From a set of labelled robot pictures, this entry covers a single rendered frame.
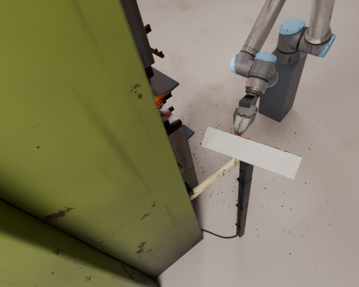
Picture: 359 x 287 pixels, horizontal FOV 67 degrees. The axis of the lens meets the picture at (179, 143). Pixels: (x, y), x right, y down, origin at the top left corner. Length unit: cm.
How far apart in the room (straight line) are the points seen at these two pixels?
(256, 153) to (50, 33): 71
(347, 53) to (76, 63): 297
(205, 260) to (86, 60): 169
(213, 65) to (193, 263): 199
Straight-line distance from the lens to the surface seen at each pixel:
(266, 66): 123
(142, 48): 98
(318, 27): 185
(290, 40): 202
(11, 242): 72
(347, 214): 227
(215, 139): 99
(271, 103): 242
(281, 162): 96
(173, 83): 195
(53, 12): 53
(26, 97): 58
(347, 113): 274
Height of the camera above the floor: 201
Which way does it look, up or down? 56 degrees down
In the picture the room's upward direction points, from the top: 17 degrees counter-clockwise
